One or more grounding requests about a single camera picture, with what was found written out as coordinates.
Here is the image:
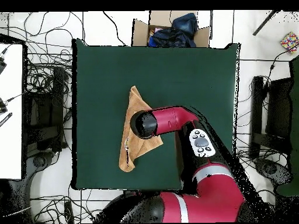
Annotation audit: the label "orange terry towel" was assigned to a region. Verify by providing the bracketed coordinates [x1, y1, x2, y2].
[118, 85, 164, 173]

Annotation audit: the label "navy blue garment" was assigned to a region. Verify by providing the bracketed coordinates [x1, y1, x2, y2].
[148, 27, 197, 48]

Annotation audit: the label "dark green covered furniture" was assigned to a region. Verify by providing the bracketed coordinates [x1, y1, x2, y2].
[276, 57, 299, 197]

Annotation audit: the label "black power strip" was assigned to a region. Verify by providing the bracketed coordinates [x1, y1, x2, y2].
[64, 201, 75, 223]

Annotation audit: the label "black equipment stand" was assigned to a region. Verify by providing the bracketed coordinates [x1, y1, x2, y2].
[249, 75, 293, 160]
[25, 66, 69, 153]

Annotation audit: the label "brown cardboard box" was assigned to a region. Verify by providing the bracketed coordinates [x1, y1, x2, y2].
[131, 10, 212, 48]

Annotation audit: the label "dark green table cloth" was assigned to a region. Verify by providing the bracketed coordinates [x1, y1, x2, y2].
[71, 38, 241, 191]

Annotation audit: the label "white table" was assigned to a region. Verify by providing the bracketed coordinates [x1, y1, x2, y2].
[0, 34, 26, 180]

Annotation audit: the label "colourful patterned item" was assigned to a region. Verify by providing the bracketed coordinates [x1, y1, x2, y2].
[280, 31, 299, 54]

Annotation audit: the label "black rod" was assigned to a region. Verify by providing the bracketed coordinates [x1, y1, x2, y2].
[252, 10, 279, 37]

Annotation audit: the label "grey caster chair base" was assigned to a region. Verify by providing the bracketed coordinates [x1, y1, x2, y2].
[253, 157, 293, 187]
[6, 150, 60, 222]

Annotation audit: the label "blue jeans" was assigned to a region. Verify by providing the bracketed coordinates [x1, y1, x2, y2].
[172, 12, 199, 38]

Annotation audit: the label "tangled black floor cables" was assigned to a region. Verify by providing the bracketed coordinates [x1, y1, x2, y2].
[0, 11, 127, 94]
[235, 93, 289, 211]
[30, 184, 113, 223]

